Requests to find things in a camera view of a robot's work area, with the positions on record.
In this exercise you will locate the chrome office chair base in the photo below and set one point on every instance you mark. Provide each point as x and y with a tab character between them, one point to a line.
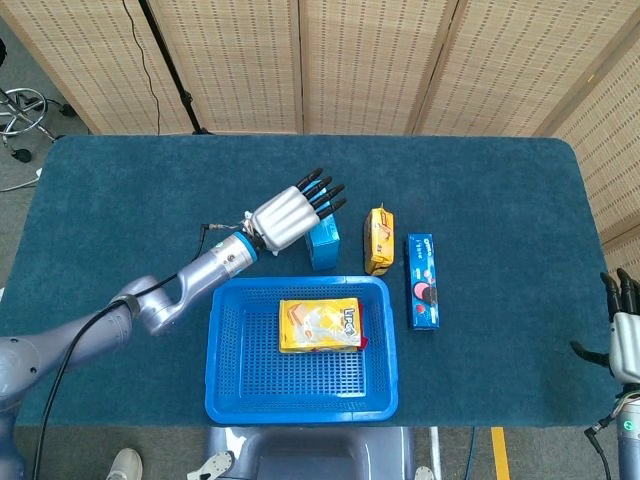
10	122

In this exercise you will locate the yellow orange snack pack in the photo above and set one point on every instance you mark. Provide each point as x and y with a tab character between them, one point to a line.
380	245

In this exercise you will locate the dark blue Oreo box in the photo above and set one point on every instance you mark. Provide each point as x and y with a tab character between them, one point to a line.
422	280

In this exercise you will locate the light blue cookie box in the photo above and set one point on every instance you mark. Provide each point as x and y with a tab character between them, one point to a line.
325	250

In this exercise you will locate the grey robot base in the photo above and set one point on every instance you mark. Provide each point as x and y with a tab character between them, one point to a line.
310	455

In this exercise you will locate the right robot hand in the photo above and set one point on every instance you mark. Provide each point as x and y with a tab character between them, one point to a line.
625	345

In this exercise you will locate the yellow red Lipo snack bag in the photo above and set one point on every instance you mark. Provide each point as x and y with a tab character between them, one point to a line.
320	325

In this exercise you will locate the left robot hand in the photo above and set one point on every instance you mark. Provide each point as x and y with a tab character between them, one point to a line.
285	220

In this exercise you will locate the black stand pole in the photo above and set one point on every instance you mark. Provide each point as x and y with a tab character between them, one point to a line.
170	65

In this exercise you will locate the white sneaker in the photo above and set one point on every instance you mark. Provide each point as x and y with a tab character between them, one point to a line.
125	465

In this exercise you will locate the yellow floor tape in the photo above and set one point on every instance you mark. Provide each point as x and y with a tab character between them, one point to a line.
500	455

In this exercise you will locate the teal table mat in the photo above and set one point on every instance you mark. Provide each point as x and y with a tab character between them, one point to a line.
125	200

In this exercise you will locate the bamboo folding screen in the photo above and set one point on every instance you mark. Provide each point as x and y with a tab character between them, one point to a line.
240	60

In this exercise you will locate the white floor strip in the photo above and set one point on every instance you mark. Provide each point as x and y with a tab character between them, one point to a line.
436	450

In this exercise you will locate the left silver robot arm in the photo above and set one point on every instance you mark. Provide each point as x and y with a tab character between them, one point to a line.
210	265

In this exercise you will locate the blue perforated plastic basket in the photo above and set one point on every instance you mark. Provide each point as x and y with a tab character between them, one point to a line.
250	350

